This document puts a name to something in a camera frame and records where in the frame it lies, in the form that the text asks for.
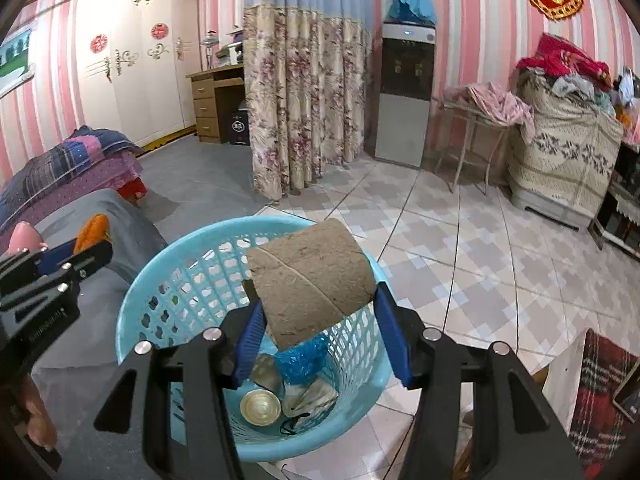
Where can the black cabinet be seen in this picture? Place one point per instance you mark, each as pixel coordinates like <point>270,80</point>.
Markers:
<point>620,195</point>

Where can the cream patterned cover cloth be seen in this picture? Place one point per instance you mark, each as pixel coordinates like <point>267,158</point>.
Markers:
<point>560,160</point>

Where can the bed with purple sheet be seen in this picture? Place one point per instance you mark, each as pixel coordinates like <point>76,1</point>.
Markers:
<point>60,180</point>

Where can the striped patchwork blanket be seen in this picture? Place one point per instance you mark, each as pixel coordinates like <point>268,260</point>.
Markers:
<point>65,155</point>

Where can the beige cloth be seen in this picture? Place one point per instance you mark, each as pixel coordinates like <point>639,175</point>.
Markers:
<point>310,400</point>

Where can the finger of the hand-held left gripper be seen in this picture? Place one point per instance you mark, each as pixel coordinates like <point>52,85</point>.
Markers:
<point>55,263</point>
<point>17,266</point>

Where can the red clothes pile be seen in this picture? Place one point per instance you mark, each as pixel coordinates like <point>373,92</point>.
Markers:
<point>555,60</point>

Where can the white storage box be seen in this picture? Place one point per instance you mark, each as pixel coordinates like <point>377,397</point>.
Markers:
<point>231,52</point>

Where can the white wardrobe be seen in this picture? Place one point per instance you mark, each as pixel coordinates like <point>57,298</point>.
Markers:
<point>135,85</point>

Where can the white jar lid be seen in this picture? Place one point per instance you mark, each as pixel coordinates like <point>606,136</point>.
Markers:
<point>260,407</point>

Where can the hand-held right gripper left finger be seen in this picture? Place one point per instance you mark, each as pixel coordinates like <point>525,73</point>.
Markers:
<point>249,345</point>

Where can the wooden desk with drawers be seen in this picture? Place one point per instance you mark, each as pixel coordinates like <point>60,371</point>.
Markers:
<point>205,105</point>

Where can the grey tablecloth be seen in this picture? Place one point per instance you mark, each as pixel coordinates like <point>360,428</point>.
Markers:
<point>100,320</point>

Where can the black box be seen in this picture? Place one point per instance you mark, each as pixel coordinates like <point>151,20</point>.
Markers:
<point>235,127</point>

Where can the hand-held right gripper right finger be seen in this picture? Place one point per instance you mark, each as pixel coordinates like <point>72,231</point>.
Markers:
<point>395,335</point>

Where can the light blue plastic basket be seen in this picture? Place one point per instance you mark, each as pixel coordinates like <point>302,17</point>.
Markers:
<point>175,290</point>

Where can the blue cloth cover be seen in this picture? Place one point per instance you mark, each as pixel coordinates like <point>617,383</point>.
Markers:
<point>412,7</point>

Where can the blue floral curtain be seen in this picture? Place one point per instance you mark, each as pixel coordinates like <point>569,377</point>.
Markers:
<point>300,100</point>

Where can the round cardboard tube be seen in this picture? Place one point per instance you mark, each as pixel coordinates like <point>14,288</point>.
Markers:
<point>312,280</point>

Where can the blue plastic bag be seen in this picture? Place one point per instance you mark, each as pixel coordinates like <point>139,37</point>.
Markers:
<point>300,360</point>

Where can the red plaid cloth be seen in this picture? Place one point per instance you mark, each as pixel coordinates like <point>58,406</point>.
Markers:
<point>600,400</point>

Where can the pink clothes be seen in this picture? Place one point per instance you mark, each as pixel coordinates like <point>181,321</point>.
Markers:
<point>495,102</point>

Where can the white board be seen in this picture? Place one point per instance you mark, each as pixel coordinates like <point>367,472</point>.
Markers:
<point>562,370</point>

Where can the water dispenser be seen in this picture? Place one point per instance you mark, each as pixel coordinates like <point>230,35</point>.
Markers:
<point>402,125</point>

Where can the brown paper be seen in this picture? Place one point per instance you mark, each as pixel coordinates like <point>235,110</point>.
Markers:
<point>265,372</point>

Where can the desk lamp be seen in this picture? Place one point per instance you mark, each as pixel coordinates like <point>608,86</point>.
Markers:
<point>209,45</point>

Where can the person's left hand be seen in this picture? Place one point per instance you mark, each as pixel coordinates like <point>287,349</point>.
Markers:
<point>36,412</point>

